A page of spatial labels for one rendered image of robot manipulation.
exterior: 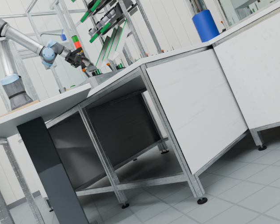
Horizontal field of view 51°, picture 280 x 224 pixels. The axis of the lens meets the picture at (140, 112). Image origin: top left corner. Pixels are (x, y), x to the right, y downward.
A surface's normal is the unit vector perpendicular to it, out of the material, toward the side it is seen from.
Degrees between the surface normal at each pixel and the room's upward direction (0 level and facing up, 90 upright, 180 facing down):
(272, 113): 90
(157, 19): 90
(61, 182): 90
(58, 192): 90
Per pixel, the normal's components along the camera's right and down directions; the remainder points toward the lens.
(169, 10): 0.24, -0.10
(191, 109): 0.63, -0.27
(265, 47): -0.66, 0.29
